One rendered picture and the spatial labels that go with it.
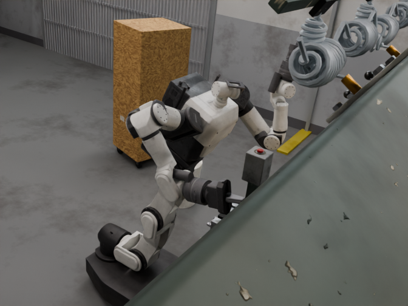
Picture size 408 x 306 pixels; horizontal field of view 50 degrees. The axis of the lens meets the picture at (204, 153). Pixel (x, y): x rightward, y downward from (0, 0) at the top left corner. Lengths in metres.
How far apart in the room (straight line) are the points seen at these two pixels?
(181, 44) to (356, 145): 3.58
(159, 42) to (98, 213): 1.44
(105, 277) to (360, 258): 2.54
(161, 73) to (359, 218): 3.58
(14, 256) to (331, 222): 3.03
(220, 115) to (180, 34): 1.97
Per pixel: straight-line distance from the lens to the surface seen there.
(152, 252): 2.51
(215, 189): 1.42
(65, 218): 3.43
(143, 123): 1.47
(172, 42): 3.72
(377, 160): 0.23
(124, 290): 2.61
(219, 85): 1.82
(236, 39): 5.39
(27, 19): 7.97
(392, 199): 0.21
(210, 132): 1.84
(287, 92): 2.03
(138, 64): 3.62
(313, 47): 0.66
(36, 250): 3.18
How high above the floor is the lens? 2.03
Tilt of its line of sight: 28 degrees down
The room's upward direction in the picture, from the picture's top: 7 degrees clockwise
